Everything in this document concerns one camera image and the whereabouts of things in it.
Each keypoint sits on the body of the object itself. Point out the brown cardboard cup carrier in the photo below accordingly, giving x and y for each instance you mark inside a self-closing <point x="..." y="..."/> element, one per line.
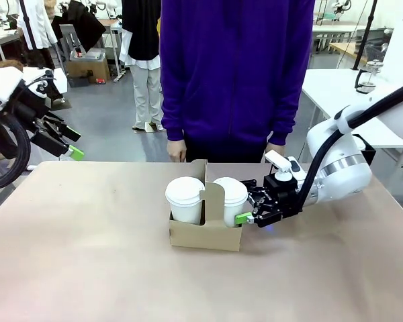
<point x="205" y="236"/>

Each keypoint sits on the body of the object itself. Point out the person's right hand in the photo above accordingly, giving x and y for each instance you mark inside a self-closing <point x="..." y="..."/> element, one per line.
<point x="177" y="151"/>

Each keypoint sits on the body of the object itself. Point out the grey bin lid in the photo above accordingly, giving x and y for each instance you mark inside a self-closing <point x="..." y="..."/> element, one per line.
<point x="87" y="55"/>

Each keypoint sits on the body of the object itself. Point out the black hanging jacket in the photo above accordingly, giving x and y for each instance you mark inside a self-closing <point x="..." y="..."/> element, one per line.
<point x="80" y="23"/>

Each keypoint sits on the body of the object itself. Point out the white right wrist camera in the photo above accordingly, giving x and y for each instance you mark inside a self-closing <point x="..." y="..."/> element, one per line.
<point x="282" y="164"/>

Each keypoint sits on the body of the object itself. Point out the brown furry object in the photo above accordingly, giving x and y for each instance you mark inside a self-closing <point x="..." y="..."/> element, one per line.
<point x="10" y="63"/>

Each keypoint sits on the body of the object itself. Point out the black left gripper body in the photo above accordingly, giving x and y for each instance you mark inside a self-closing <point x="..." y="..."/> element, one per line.
<point x="28" y="107"/>

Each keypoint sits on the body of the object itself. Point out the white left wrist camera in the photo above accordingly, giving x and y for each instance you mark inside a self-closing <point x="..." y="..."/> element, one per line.
<point x="58" y="82"/>

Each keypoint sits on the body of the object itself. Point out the glass french press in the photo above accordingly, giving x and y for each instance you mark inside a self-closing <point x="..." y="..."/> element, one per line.
<point x="367" y="80"/>

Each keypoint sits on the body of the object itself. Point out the person in purple sweater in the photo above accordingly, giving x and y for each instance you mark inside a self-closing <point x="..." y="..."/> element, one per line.
<point x="235" y="67"/>

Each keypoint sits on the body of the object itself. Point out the white plastic cup lid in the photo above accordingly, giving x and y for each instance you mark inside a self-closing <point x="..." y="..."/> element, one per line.
<point x="235" y="191"/>
<point x="183" y="189"/>

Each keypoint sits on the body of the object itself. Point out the white background workbench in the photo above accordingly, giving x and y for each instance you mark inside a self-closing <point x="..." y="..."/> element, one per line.
<point x="332" y="30"/>

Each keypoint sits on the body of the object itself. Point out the person in white trousers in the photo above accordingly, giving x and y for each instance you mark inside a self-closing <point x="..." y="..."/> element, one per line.
<point x="144" y="67"/>

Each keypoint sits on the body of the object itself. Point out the black vertical stand pole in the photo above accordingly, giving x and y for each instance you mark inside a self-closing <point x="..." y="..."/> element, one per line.
<point x="364" y="33"/>

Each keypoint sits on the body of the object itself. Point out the person's right purple-sleeved forearm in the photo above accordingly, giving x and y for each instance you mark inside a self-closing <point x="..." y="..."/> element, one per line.
<point x="174" y="114"/>

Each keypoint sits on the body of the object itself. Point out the large white side table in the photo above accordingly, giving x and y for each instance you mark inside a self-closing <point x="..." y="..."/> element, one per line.
<point x="329" y="87"/>

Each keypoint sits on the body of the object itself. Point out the person's left purple-sleeved forearm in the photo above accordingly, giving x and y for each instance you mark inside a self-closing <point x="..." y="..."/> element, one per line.
<point x="285" y="117"/>

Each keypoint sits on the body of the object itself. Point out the person in white coat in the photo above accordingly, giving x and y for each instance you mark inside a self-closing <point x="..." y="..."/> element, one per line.
<point x="37" y="23"/>

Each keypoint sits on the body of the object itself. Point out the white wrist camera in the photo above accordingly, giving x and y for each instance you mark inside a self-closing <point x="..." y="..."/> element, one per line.
<point x="58" y="82"/>
<point x="282" y="164"/>

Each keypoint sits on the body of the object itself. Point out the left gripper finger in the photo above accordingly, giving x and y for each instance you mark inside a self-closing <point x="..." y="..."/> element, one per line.
<point x="65" y="130"/>
<point x="50" y="141"/>

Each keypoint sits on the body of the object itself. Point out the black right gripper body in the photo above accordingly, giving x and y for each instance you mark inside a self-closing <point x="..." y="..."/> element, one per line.
<point x="283" y="198"/>

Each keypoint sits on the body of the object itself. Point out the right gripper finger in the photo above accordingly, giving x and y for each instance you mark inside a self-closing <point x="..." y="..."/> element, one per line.
<point x="255" y="192"/>
<point x="265" y="216"/>

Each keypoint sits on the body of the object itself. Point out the person's left hand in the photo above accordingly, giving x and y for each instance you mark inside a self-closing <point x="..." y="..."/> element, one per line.
<point x="274" y="149"/>

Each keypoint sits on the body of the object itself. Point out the small red floor item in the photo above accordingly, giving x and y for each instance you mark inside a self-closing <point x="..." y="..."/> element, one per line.
<point x="101" y="80"/>

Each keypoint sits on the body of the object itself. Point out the cardboard box on floor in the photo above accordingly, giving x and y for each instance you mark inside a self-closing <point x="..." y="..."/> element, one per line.
<point x="90" y="70"/>

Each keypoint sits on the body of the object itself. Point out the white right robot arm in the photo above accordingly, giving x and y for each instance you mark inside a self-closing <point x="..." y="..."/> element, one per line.
<point x="342" y="167"/>

